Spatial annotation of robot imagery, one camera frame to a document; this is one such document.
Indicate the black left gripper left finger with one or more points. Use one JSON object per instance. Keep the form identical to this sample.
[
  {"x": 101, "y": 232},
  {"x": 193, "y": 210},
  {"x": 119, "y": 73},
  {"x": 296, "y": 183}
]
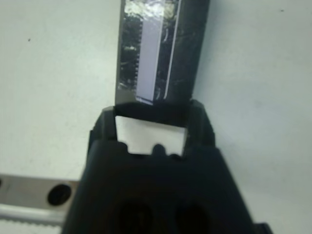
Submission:
[{"x": 104, "y": 126}]

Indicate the black box lid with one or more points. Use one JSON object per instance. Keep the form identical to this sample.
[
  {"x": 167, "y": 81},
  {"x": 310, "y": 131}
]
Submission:
[{"x": 165, "y": 61}]

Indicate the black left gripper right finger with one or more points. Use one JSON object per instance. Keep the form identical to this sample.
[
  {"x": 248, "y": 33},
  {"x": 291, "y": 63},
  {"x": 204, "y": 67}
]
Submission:
[{"x": 200, "y": 126}]

